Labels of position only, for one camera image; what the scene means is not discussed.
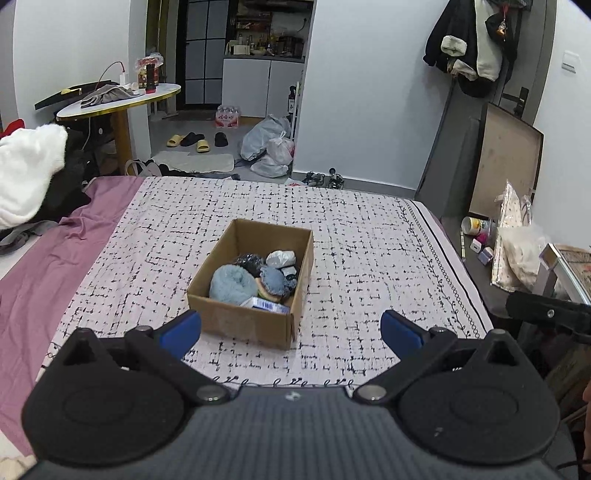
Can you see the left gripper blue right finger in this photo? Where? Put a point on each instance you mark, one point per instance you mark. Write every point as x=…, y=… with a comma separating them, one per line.
x=420, y=352

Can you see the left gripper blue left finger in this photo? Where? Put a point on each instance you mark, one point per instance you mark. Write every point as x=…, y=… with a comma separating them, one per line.
x=160, y=352

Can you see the fluffy light blue plush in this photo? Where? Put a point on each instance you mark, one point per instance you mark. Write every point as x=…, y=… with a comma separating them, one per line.
x=232, y=284

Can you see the blue tissue pack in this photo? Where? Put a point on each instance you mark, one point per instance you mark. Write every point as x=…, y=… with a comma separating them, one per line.
x=265, y=305

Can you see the plush hamburger toy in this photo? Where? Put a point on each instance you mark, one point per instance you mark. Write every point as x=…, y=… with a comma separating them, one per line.
x=262, y=292

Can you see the dark sequin pouch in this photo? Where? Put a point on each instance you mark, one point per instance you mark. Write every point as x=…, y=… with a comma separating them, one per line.
x=252, y=263

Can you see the blue denim pouch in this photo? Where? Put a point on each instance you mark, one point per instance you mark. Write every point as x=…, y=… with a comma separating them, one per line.
x=273, y=280

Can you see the white soft bundle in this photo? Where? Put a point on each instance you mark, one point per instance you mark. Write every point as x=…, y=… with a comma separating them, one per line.
x=280, y=259

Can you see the black knitted pouch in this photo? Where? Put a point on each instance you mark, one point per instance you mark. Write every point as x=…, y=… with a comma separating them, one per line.
x=290, y=275

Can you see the floral plastic bag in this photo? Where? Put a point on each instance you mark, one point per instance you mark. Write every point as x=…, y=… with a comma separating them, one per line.
x=518, y=243

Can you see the small purple box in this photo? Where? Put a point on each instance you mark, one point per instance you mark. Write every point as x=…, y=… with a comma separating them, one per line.
x=486, y=255

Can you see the small white cube box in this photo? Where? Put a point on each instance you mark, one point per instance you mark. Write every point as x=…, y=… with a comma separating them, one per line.
x=476, y=246

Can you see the yellow white can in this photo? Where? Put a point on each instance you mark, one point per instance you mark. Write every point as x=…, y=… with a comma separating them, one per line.
x=473, y=226

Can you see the brown cardboard box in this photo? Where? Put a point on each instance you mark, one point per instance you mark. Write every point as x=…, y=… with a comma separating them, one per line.
x=247, y=324

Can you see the pink bed sheet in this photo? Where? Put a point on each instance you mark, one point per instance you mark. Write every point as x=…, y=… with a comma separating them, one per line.
x=37, y=290

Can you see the brown framed board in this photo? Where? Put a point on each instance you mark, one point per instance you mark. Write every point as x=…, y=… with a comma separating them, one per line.
x=510, y=151

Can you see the black clothes pile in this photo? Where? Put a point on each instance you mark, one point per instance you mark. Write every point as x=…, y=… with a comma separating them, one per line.
x=65, y=193

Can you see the white floor mat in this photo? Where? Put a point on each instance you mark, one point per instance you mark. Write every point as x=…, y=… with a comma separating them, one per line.
x=193, y=162

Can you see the yellow slipper right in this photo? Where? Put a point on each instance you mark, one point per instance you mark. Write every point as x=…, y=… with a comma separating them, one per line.
x=203, y=146

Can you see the yellow slipper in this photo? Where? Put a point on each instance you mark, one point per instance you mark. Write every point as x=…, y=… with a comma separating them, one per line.
x=203, y=146
x=174, y=141

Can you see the yellow slipper left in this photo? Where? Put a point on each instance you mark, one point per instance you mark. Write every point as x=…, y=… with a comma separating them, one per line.
x=174, y=141

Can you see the black single slipper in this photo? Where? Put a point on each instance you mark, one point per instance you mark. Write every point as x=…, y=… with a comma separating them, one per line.
x=220, y=140

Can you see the grey plastic bag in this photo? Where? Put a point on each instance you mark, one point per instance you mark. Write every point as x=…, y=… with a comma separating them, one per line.
x=268, y=147

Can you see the white fluffy garment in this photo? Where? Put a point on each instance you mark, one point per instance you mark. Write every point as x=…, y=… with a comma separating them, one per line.
x=29, y=160

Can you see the red white water bottle pack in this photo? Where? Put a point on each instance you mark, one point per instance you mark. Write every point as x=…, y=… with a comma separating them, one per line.
x=227, y=117

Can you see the round white yellow table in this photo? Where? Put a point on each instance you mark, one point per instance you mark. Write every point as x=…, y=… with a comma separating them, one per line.
x=119, y=119

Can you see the grey cloth on table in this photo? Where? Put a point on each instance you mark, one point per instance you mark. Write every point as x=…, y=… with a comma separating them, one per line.
x=108, y=94

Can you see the hanging black white clothes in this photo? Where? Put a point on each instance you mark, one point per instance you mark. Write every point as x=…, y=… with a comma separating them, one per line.
x=470, y=42

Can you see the white kitchen cabinet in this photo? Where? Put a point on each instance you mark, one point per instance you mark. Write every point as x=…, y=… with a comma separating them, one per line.
x=259, y=87

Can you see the red snack box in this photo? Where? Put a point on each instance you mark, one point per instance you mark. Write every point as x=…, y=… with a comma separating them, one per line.
x=147, y=71

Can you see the white charger with red cable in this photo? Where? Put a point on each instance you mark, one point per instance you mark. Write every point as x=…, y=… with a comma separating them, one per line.
x=122, y=74

